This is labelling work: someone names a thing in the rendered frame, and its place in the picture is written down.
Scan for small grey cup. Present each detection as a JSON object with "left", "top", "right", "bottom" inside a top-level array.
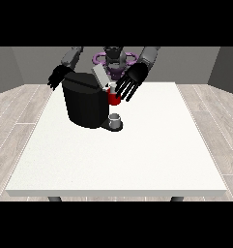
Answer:
[{"left": 108, "top": 113, "right": 123, "bottom": 129}]

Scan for pale grey machine lid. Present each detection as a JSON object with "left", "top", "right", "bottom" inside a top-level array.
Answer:
[{"left": 91, "top": 63, "right": 110, "bottom": 89}]

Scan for small grey coffee pod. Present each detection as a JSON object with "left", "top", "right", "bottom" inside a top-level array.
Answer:
[{"left": 107, "top": 82, "right": 118, "bottom": 94}]

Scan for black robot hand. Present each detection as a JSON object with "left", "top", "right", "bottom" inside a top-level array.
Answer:
[
  {"left": 114, "top": 61, "right": 150, "bottom": 103},
  {"left": 46, "top": 64, "right": 74, "bottom": 92}
]

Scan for grey robot trunk purple rings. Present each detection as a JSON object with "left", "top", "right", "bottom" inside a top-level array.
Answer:
[{"left": 92, "top": 46, "right": 140, "bottom": 81}]

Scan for red pod holder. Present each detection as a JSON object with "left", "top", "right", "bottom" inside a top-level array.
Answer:
[{"left": 106, "top": 86, "right": 123, "bottom": 107}]

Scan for black coffee machine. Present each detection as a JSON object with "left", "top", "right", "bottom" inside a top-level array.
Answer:
[{"left": 61, "top": 71, "right": 124, "bottom": 133}]

